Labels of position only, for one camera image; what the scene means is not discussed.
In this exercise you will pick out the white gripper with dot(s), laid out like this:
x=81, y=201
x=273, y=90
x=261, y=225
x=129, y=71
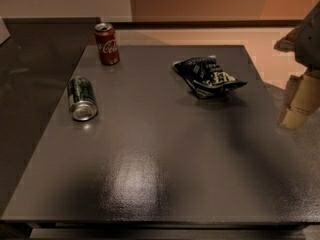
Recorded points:
x=310, y=40

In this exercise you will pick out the green soda can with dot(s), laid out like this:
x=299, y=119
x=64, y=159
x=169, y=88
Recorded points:
x=81, y=98

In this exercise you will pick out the red Coca-Cola can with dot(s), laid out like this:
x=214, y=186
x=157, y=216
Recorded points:
x=105, y=36

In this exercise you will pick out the black chip bag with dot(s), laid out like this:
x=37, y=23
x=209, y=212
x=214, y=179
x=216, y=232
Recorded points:
x=206, y=78

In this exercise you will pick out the white object at left edge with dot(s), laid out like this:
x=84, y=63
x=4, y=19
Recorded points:
x=4, y=33

